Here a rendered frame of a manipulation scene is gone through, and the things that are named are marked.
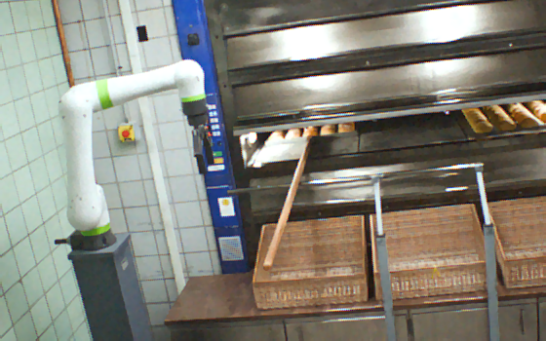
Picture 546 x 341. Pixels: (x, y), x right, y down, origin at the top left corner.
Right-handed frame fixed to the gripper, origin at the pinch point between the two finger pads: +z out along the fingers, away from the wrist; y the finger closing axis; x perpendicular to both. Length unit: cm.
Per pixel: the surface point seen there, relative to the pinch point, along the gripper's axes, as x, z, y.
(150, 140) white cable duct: -57, 6, -100
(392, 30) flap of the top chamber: 79, -31, -100
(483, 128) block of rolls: 121, 28, -115
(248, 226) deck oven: -13, 62, -101
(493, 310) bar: 107, 96, -40
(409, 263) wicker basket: 72, 89, -88
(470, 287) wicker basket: 99, 89, -51
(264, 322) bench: -1, 94, -47
